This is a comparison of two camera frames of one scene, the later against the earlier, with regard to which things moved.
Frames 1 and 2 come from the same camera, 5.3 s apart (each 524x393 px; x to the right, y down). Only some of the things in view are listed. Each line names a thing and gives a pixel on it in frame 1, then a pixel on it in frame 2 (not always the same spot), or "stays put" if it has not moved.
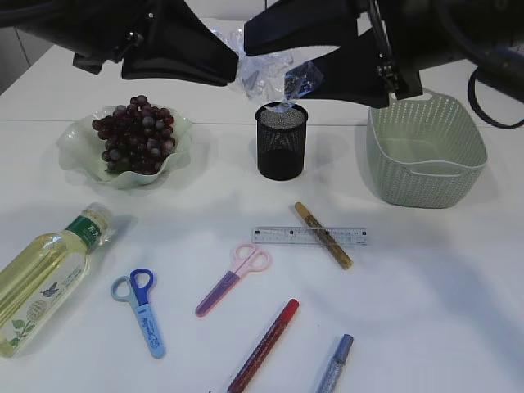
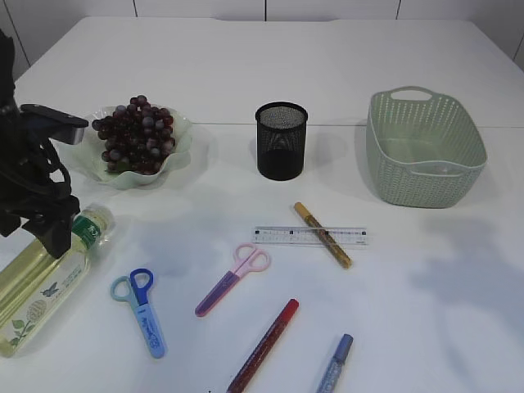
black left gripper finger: x=177 y=44 to x=54 y=232
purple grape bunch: x=137 y=137 stays put
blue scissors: x=133 y=290 stays put
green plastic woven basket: x=426 y=151 stays put
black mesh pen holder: x=281 y=128 stays put
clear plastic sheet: x=277 y=81 to x=437 y=168
